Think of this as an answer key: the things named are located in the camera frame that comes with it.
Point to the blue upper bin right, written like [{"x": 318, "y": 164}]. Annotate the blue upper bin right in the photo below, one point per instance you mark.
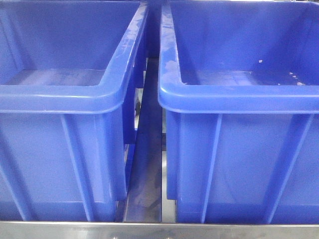
[{"x": 239, "y": 81}]

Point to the blue bin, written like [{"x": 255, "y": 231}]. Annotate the blue bin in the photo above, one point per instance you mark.
[
  {"x": 239, "y": 81},
  {"x": 68, "y": 75}
]

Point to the blue upper bin left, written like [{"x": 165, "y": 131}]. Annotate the blue upper bin left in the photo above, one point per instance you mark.
[{"x": 68, "y": 75}]

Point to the steel shelf front rail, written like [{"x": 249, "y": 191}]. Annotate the steel shelf front rail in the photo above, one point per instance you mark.
[{"x": 80, "y": 230}]

